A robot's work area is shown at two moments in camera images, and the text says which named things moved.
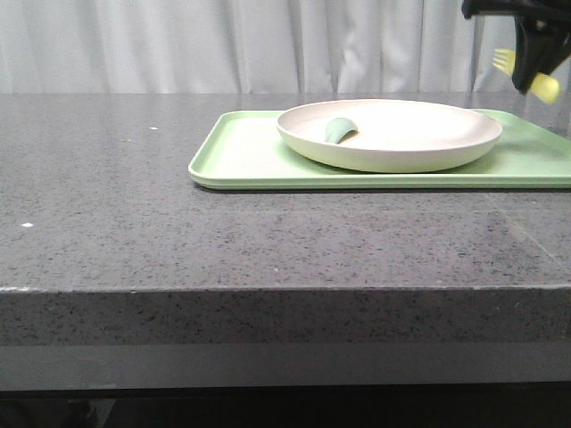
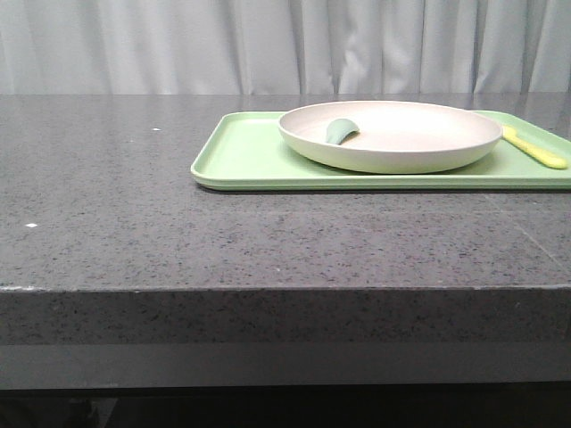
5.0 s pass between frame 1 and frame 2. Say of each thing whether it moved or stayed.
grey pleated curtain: stayed
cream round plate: stayed
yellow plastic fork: moved
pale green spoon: stayed
